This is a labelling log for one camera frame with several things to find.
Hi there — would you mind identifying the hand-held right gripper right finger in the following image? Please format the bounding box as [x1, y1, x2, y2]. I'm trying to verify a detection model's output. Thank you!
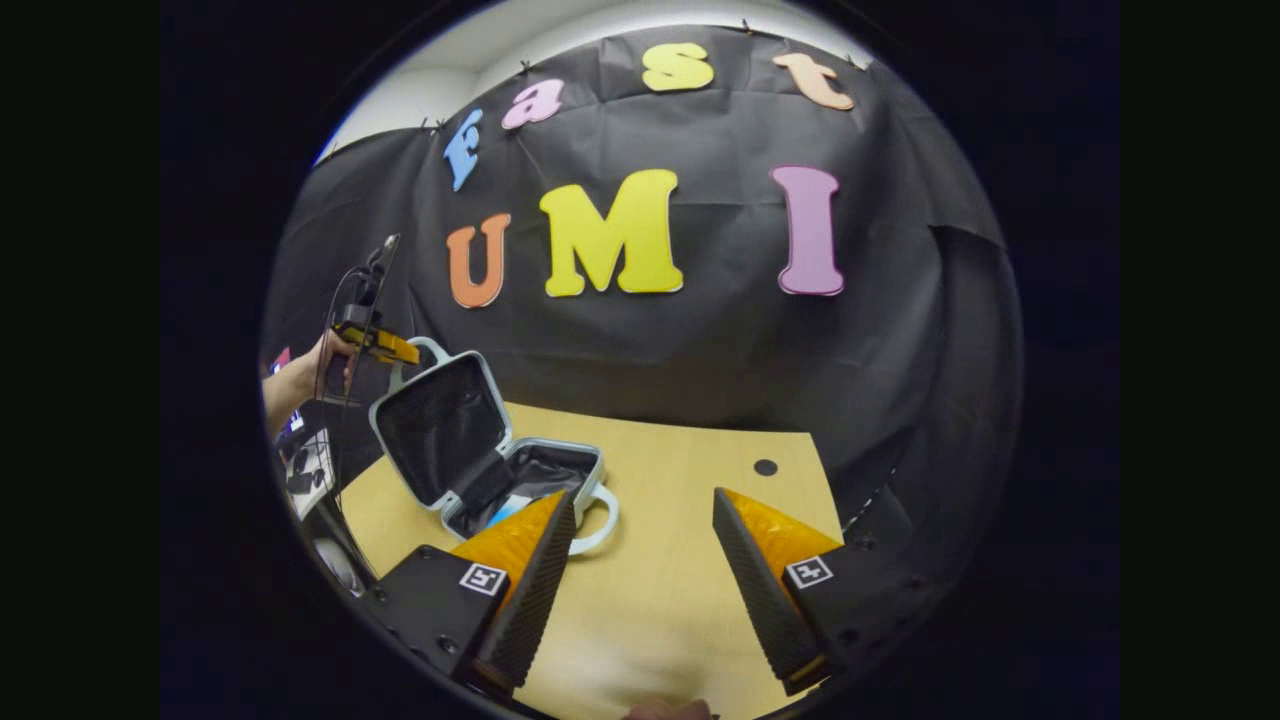
[711, 487, 938, 698]

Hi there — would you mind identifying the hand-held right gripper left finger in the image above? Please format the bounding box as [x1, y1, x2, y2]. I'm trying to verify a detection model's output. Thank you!
[373, 487, 581, 701]

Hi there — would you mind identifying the light blue suitcase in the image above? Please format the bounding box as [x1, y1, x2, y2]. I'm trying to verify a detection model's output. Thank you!
[367, 336, 621, 557]

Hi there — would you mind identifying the grey round object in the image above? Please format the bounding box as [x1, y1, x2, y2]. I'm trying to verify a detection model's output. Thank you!
[312, 538, 368, 599]

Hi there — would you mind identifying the black backdrop cloth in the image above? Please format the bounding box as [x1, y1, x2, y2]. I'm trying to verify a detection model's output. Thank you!
[262, 22, 1023, 621]

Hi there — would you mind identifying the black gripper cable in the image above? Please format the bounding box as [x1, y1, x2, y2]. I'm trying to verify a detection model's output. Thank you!
[313, 262, 379, 406]

